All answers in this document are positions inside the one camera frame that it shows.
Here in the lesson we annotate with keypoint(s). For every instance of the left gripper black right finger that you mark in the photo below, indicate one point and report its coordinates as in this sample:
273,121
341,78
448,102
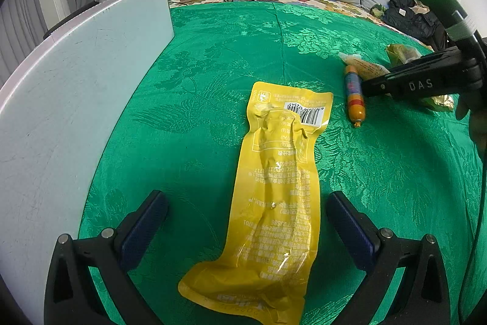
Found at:
423,295

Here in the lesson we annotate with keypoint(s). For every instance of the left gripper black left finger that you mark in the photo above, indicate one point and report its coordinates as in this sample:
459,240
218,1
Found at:
70,293

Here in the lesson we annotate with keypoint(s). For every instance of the clear beige biscuit packet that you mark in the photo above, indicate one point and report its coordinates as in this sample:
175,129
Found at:
365,70

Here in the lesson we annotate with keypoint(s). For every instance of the orange blue sausage stick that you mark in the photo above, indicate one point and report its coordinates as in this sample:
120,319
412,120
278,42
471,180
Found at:
354,94

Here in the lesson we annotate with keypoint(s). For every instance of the plain yellow snack pouch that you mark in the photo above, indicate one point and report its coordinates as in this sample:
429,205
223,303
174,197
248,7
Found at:
274,220

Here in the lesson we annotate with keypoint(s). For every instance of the person's right hand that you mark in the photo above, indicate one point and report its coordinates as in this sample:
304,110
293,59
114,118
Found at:
477,125

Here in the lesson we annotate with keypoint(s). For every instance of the black jacket pile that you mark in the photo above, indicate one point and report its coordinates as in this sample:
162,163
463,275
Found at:
424,27

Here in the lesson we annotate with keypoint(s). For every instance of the gold green snack bag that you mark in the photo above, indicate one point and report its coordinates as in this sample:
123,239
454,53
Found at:
402,55

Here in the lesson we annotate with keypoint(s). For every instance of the green floral tablecloth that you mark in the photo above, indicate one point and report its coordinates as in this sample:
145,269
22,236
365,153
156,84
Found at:
242,123

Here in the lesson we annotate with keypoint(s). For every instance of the white storage box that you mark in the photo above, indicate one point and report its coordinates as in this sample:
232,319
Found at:
58,110

